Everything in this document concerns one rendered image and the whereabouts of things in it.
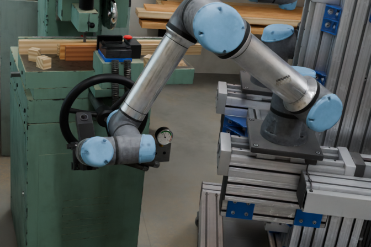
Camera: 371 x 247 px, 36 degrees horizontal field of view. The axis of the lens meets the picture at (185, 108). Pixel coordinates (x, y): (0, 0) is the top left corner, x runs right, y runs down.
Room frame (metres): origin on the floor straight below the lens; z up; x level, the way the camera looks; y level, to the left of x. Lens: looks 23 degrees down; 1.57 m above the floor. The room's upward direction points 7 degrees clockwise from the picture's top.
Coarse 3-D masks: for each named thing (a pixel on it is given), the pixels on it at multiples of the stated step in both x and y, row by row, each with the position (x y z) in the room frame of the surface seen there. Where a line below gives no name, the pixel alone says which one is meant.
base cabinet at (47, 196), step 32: (32, 128) 1.72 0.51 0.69; (96, 128) 1.81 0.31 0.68; (32, 160) 1.72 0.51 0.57; (64, 160) 1.77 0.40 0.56; (32, 192) 1.72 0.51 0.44; (64, 192) 1.77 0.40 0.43; (96, 192) 1.82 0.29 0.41; (128, 192) 1.87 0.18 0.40; (32, 224) 1.72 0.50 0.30; (64, 224) 1.77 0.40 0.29; (96, 224) 1.82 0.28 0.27; (128, 224) 1.87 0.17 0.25
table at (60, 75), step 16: (32, 64) 1.79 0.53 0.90; (64, 64) 1.83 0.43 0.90; (80, 64) 1.85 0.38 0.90; (32, 80) 1.72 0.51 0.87; (48, 80) 1.74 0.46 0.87; (64, 80) 1.76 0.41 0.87; (80, 80) 1.79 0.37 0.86; (176, 80) 1.93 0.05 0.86; (192, 80) 1.96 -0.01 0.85; (96, 96) 1.71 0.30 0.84
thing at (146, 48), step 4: (144, 44) 2.05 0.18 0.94; (148, 44) 2.05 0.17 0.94; (152, 44) 2.06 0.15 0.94; (156, 44) 2.07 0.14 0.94; (196, 44) 2.14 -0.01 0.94; (144, 48) 2.04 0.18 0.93; (148, 48) 2.05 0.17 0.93; (152, 48) 2.05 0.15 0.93; (188, 48) 2.11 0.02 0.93; (192, 48) 2.12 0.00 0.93; (196, 48) 2.13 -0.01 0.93; (200, 48) 2.13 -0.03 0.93; (144, 52) 2.04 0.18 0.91; (148, 52) 2.05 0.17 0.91; (152, 52) 2.05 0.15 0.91; (188, 52) 2.11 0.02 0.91; (192, 52) 2.12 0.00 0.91; (196, 52) 2.13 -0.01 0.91; (200, 52) 2.13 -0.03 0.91
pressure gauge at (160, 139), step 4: (160, 128) 1.86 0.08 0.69; (164, 128) 1.86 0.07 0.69; (168, 128) 1.88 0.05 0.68; (156, 132) 1.86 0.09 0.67; (160, 132) 1.84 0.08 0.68; (164, 132) 1.85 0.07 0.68; (168, 132) 1.86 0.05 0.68; (156, 136) 1.85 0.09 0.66; (160, 136) 1.85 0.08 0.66; (164, 136) 1.85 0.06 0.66; (168, 136) 1.86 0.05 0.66; (172, 136) 1.86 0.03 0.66; (160, 140) 1.85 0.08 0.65; (164, 140) 1.85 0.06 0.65; (168, 140) 1.86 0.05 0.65; (160, 144) 1.87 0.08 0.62; (164, 144) 1.85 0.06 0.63
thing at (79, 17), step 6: (72, 6) 2.00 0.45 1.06; (78, 6) 1.98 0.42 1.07; (72, 12) 2.00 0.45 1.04; (78, 12) 1.91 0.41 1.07; (84, 12) 1.91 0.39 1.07; (90, 12) 1.92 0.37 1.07; (96, 12) 1.93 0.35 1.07; (72, 18) 1.99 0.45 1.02; (78, 18) 1.90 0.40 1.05; (84, 18) 1.90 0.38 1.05; (90, 18) 1.91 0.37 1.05; (96, 18) 1.92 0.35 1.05; (78, 24) 1.90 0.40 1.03; (84, 24) 1.90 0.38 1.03; (96, 24) 1.92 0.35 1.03; (78, 30) 1.90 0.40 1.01; (84, 30) 1.91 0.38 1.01; (90, 30) 1.91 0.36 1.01; (96, 30) 1.92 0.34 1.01
